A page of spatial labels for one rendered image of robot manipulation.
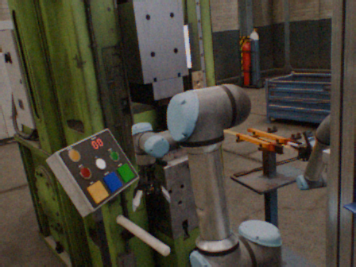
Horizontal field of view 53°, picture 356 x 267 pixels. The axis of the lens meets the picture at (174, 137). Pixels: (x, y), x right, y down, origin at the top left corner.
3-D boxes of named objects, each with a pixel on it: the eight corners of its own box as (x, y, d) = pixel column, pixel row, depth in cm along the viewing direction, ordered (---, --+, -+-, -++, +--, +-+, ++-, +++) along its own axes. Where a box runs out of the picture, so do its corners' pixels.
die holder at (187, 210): (221, 214, 223) (214, 148, 210) (173, 240, 202) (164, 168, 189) (168, 190, 267) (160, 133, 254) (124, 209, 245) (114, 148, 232)
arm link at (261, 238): (292, 269, 102) (291, 227, 98) (254, 288, 96) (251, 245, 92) (264, 249, 112) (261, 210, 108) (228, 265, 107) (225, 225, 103)
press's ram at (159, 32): (200, 72, 201) (193, -3, 190) (144, 84, 180) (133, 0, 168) (158, 71, 234) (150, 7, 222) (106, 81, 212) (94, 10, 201)
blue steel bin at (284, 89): (362, 119, 538) (364, 72, 517) (336, 133, 491) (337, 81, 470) (292, 111, 628) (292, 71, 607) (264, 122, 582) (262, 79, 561)
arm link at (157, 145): (177, 133, 122) (164, 126, 131) (148, 140, 117) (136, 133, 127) (179, 154, 124) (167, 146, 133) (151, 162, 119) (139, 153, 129)
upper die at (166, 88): (183, 93, 197) (182, 76, 194) (154, 100, 185) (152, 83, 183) (143, 89, 229) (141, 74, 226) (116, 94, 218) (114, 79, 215)
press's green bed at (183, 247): (225, 276, 237) (220, 214, 223) (182, 306, 216) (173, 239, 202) (175, 244, 280) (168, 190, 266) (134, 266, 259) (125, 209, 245)
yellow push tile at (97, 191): (109, 195, 149) (99, 179, 149) (98, 203, 143) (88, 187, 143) (106, 196, 150) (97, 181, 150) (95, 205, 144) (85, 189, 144)
